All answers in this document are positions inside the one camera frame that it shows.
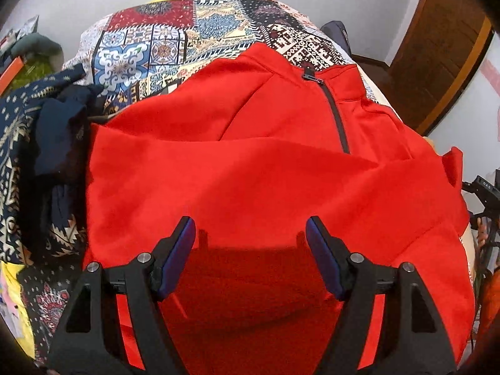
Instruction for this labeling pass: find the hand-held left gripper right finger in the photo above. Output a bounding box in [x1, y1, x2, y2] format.
[306, 216, 458, 375]

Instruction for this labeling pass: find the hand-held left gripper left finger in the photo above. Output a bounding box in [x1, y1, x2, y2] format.
[46, 216, 196, 375]

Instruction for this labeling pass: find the red zip jacket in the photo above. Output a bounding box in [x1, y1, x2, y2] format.
[82, 42, 476, 375]

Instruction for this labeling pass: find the beige mattress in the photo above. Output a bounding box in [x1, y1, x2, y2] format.
[353, 62, 403, 120]

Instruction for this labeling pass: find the brown wooden door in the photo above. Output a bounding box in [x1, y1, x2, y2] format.
[352, 0, 495, 135]

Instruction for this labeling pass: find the dark navy garment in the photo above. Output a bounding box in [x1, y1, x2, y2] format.
[33, 84, 106, 243]

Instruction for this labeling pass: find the yellow printed sheet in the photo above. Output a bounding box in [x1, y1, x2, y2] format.
[0, 262, 36, 360]

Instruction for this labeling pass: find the navy patterned cloth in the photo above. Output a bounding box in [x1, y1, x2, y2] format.
[0, 62, 108, 364]

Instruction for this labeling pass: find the patchwork printed bedsheet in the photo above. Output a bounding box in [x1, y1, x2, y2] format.
[62, 0, 399, 118]

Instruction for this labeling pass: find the dark blue bag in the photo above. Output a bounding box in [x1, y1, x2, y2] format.
[320, 19, 352, 57]

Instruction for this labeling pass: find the orange box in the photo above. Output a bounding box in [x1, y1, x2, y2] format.
[0, 57, 25, 87]

